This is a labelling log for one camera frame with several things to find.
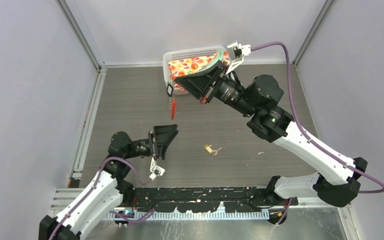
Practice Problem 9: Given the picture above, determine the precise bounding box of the colourful patterned cloth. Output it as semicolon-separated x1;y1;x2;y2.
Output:
166;50;230;95

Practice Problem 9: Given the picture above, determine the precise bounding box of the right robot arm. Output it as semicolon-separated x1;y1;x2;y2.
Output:
174;61;368;208

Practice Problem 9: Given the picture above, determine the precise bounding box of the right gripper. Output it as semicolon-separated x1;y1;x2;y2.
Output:
174;59;257;118

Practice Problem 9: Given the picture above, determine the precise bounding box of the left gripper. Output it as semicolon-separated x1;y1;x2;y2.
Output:
123;123;178;161

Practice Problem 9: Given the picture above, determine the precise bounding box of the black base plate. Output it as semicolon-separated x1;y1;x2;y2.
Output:
118;186;289;213

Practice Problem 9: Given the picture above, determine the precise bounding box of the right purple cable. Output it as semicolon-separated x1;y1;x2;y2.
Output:
249;41;384;227

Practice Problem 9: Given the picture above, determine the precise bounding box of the metal key holder red handle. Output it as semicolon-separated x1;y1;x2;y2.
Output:
170;75;176;120

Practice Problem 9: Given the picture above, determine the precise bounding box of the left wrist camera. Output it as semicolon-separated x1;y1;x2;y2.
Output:
149;157;165;181

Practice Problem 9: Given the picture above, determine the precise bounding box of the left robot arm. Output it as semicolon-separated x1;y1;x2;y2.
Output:
38;124;179;240

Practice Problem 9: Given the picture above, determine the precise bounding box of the white plastic basket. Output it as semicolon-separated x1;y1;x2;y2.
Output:
162;46;226;95

